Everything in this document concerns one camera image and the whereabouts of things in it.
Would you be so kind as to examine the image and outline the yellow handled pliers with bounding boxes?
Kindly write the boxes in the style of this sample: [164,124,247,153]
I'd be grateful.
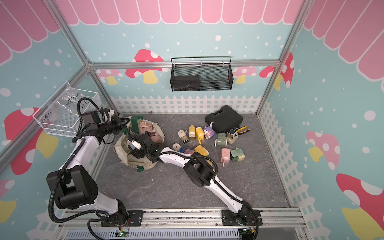
[237,126,250,135]

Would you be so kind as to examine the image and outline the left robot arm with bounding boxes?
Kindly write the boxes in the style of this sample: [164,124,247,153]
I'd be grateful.
[47,97,130,225]

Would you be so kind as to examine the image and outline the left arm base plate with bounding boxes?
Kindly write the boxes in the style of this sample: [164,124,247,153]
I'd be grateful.
[101,210,144,227]

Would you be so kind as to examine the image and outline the purple pencil sharpener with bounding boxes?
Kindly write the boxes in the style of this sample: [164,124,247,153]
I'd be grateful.
[203,122,216,140]

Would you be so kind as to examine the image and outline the white wire basket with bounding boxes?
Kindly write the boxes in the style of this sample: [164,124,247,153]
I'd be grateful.
[33,83,102,138]

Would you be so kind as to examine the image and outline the clear plastic bag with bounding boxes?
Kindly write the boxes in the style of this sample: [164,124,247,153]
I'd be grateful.
[47,84,100,137]

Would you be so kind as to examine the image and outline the black plastic tool case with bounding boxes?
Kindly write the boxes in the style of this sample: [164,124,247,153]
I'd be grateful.
[205,105,243,133]

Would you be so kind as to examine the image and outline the pink round character sharpener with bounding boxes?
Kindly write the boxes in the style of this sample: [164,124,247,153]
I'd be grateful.
[184,149,195,155]

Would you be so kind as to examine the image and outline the beige canvas tote bag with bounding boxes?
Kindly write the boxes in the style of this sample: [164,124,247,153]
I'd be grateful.
[113,116,165,172]

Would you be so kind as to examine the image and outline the blue pencil sharpener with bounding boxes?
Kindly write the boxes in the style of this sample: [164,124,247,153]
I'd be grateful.
[172,143,186,153]

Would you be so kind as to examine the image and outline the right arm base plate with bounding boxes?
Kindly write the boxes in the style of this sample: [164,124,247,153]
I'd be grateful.
[221,210,263,226]

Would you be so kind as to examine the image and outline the cream pencil sharpener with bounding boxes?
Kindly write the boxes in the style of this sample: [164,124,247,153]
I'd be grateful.
[226,130,239,144]
[178,130,190,144]

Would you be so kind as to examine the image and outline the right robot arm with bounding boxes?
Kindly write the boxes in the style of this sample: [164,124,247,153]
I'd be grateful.
[124,127,263,227]

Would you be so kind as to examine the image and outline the light blue square sharpener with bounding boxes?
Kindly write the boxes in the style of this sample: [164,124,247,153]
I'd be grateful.
[127,140,142,151]

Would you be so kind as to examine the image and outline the pink translucent pencil sharpener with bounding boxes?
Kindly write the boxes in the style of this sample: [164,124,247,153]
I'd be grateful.
[150,133,163,144]

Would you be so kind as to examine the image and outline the black wire mesh basket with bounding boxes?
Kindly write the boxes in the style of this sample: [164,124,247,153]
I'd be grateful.
[170,56,234,92]

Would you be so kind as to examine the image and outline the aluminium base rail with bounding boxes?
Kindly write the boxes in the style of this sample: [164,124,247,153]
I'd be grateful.
[56,208,307,240]

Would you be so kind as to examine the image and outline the pink boxy pencil sharpener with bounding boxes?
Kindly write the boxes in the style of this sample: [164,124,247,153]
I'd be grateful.
[221,148,231,167]

